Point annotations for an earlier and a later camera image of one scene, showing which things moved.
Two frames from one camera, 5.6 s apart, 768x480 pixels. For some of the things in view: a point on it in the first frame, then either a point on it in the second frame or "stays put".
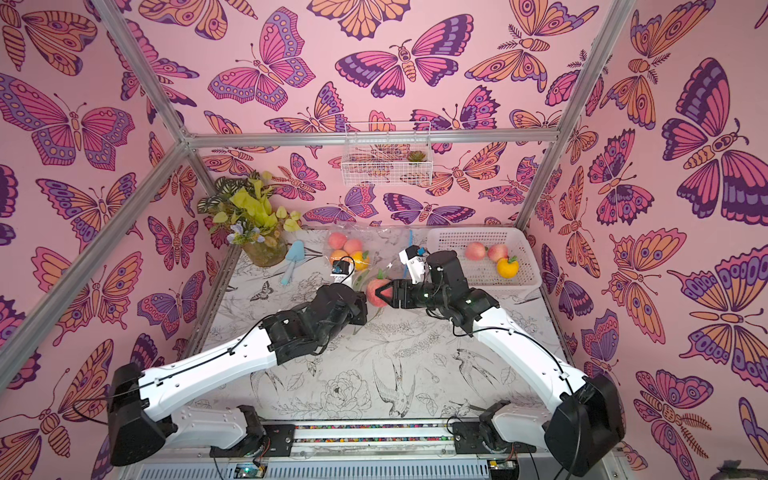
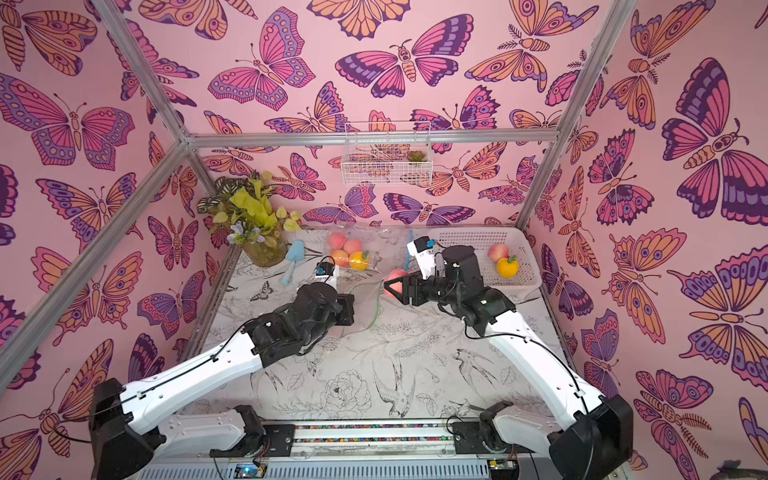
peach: x=352 y=245 stays put
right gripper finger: x=387 y=299 -> x=399 y=295
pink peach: x=336 y=240 stays put
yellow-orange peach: x=361 y=263 stays put
